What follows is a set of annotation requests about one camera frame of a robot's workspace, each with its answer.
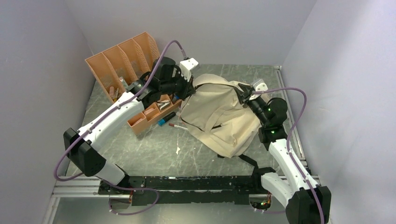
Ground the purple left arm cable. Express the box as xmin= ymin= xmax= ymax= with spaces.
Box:
xmin=53 ymin=39 xmax=189 ymax=182

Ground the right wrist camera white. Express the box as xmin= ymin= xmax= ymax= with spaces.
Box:
xmin=252 ymin=79 xmax=269 ymax=94

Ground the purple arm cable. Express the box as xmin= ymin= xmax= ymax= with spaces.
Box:
xmin=53 ymin=39 xmax=189 ymax=182
xmin=252 ymin=87 xmax=325 ymax=224

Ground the beige canvas backpack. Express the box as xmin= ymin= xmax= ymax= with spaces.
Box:
xmin=180 ymin=74 xmax=261 ymax=158

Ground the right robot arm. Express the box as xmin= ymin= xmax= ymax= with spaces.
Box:
xmin=235 ymin=84 xmax=332 ymax=224

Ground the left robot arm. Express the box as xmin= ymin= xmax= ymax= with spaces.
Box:
xmin=64 ymin=57 xmax=199 ymax=194

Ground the black blue marker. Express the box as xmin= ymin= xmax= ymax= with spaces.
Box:
xmin=157 ymin=112 xmax=176 ymax=126

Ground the white red-capped marker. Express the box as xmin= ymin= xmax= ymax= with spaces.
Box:
xmin=169 ymin=123 xmax=188 ymax=131

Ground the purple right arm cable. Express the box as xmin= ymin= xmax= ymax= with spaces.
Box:
xmin=252 ymin=87 xmax=325 ymax=224

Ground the blue-capped grey bottle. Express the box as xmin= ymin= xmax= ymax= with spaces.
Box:
xmin=171 ymin=95 xmax=181 ymax=105

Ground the orange plastic file organizer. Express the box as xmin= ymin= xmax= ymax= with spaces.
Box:
xmin=85 ymin=32 xmax=182 ymax=134

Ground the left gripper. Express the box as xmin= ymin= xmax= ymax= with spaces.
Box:
xmin=160 ymin=68 xmax=196 ymax=101

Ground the white stapler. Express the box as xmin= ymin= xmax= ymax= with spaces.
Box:
xmin=157 ymin=100 xmax=171 ymax=111

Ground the green white card pack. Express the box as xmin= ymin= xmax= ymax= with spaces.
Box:
xmin=119 ymin=77 xmax=128 ymax=88

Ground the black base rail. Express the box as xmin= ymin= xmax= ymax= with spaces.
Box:
xmin=98 ymin=175 xmax=267 ymax=206

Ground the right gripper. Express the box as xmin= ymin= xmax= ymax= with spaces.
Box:
xmin=233 ymin=83 xmax=269 ymax=126

